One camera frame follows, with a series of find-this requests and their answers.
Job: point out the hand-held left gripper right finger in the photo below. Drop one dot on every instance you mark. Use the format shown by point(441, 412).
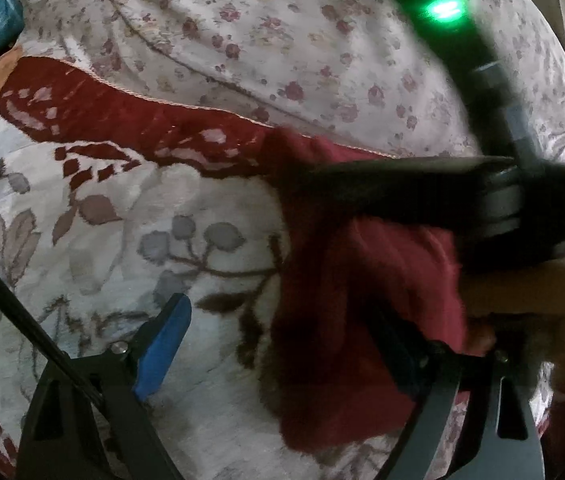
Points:
point(442, 400)

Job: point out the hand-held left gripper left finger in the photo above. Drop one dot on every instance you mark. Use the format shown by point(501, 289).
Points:
point(165, 345)

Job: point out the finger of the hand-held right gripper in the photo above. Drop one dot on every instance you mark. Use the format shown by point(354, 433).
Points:
point(392, 187)

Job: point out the red knit sweater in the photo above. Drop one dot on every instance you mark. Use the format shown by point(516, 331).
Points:
point(342, 285)

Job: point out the person's right hand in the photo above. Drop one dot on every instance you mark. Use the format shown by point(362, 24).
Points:
point(552, 300)

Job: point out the floral blanket with red border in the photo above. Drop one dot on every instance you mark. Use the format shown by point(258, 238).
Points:
point(112, 220)

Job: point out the small-flower quilted bedsheet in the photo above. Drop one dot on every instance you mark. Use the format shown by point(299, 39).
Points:
point(262, 35)

